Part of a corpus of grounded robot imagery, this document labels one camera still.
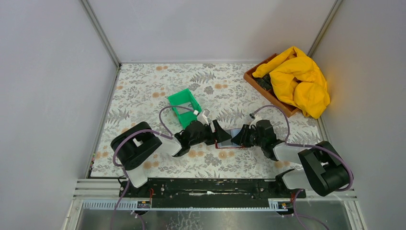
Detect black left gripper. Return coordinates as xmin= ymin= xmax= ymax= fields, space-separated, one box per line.
xmin=189 ymin=119 xmax=231 ymax=147

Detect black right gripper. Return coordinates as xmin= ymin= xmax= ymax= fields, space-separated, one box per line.
xmin=230 ymin=124 xmax=265 ymax=148

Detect red leather card holder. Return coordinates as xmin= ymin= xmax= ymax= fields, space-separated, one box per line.
xmin=215 ymin=128 xmax=243 ymax=149

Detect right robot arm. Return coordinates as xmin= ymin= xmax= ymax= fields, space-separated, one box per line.
xmin=231 ymin=120 xmax=354 ymax=197

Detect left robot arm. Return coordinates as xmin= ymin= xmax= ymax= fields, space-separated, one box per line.
xmin=110 ymin=120 xmax=232 ymax=197

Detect green plastic bin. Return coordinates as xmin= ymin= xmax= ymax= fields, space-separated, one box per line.
xmin=168 ymin=89 xmax=202 ymax=128

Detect brown wooden tray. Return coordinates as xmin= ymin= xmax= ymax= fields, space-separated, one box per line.
xmin=244 ymin=53 xmax=300 ymax=117

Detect dark items in tray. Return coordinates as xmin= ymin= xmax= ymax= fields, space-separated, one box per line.
xmin=255 ymin=74 xmax=273 ymax=91

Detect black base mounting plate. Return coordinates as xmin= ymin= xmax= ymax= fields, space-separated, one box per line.
xmin=119 ymin=178 xmax=306 ymax=209

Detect yellow cloth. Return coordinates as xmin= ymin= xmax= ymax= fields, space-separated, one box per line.
xmin=252 ymin=46 xmax=330 ymax=119

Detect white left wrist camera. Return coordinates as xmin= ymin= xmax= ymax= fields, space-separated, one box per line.
xmin=193 ymin=109 xmax=210 ymax=125

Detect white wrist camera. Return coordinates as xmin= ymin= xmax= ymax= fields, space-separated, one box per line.
xmin=249 ymin=113 xmax=262 ymax=126
xmin=193 ymin=109 xmax=210 ymax=125

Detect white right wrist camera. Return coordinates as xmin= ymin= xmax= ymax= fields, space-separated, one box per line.
xmin=249 ymin=113 xmax=262 ymax=126

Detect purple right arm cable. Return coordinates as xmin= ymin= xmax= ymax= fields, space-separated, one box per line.
xmin=250 ymin=105 xmax=354 ymax=230

